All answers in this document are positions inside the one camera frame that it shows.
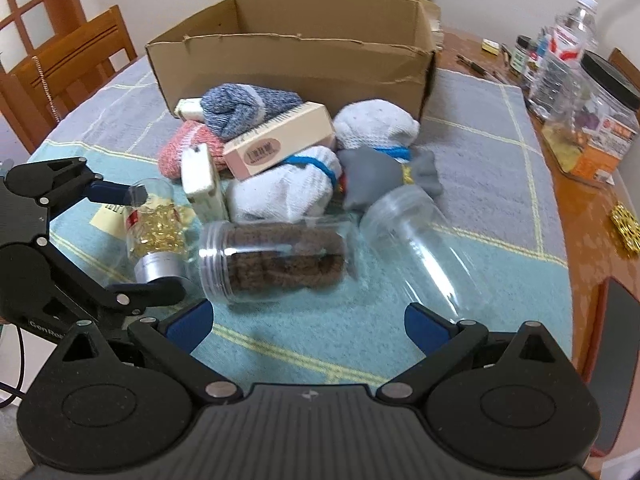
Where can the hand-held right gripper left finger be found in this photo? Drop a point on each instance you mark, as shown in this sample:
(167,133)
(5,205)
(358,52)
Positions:
(192,327)

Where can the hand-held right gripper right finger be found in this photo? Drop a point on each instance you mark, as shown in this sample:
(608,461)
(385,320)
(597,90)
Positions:
(430,330)

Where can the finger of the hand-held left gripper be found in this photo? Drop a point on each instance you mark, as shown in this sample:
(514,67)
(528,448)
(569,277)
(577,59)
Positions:
(107,192)
(150,294)

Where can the capsule bottle with silver cap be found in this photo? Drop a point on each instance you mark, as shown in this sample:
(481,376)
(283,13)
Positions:
(150,230)

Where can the pink knit sock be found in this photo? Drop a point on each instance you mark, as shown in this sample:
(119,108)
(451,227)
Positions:
(185,147)

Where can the clear plastic jar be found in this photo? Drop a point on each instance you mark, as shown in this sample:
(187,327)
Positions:
(415,240)

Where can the pocket tissue pack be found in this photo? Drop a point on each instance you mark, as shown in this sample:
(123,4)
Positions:
(189,109)
(200,180)

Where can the clear jar with dark contents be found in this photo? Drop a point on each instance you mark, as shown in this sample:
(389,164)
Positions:
(280,260)

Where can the white sock with blue band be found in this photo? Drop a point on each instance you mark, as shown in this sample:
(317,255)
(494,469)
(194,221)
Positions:
(370,127)
(280,190)

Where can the cardboard box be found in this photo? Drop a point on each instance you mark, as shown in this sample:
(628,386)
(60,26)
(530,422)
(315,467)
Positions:
(300,70)

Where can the yellow paper note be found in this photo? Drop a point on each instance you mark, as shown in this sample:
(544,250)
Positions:
(105,220)

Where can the blue green plaid blanket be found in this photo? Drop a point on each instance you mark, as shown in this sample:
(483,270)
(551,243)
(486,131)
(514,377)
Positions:
(475,210)

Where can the wooden chair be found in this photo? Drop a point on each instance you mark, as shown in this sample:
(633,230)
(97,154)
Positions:
(627,67)
(75,60)

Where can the blue knit sock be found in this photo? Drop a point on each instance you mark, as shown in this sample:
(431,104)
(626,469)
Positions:
(235,107)

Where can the grey soft toy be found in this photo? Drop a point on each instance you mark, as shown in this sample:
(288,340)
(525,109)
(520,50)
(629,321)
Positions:
(375,175)

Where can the beige pink printed box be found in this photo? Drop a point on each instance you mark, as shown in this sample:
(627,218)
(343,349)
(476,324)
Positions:
(280,135)

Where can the dark flat panel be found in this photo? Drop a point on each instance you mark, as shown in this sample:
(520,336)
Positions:
(620,360)

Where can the yellow foil packet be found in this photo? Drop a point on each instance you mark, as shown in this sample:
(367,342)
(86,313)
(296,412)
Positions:
(562,147)

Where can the dark pen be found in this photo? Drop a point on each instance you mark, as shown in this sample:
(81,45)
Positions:
(470,65)

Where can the clear jar with black lid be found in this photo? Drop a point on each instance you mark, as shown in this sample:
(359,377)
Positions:
(605,110)

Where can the small yellow box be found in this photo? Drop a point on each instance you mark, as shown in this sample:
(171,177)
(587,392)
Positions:
(489,47)

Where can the dark glass jar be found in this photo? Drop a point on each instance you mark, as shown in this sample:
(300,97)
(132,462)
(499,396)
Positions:
(521,55)

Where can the small blue bottle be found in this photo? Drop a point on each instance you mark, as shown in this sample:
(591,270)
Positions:
(542,52)

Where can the clear water bottle red label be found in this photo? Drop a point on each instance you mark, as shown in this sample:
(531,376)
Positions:
(567,42)

